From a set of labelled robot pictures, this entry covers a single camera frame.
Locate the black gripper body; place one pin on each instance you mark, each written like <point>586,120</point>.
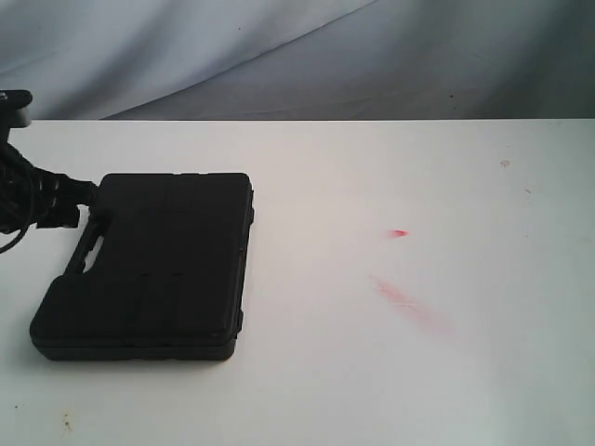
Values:
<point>33,196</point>

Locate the black plastic carrying case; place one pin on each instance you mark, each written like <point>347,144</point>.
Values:
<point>157,274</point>

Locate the white backdrop cloth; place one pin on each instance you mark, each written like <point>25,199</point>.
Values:
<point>300,60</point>

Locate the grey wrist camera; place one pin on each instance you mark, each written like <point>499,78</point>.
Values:
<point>14,108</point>

